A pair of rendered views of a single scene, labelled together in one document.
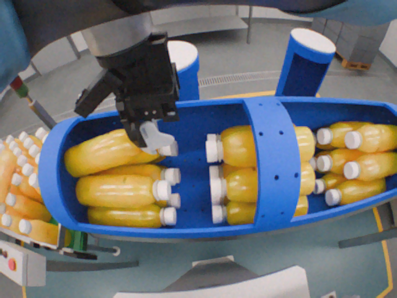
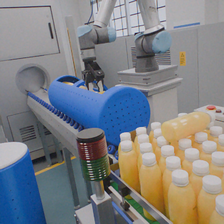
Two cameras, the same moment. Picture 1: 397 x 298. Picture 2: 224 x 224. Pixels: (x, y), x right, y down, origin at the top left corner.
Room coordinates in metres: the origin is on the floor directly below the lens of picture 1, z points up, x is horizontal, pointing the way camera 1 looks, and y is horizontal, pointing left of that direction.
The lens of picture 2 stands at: (0.80, 1.16, 1.44)
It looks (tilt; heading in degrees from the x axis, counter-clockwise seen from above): 17 degrees down; 238
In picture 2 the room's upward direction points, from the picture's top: 8 degrees counter-clockwise
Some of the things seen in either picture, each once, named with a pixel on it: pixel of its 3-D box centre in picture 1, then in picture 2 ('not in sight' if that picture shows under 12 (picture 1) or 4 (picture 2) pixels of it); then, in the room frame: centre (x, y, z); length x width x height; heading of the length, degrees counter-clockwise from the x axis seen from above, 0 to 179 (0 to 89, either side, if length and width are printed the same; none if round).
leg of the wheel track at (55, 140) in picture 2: not in sight; (55, 140); (-0.06, -1.63, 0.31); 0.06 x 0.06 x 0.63; 85
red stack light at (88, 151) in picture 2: (16, 83); (91, 145); (0.60, 0.73, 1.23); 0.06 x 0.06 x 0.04
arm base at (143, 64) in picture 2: not in sight; (146, 62); (-0.22, 0.02, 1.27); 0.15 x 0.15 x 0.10
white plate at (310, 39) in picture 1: (313, 40); not in sight; (0.85, -0.74, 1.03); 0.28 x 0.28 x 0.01
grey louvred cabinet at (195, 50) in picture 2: not in sight; (143, 86); (-1.46, -1.46, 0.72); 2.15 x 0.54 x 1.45; 92
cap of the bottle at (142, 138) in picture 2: (33, 150); (143, 138); (0.31, 0.56, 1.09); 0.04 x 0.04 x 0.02
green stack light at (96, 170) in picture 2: (22, 90); (95, 163); (0.60, 0.73, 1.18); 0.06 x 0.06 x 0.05
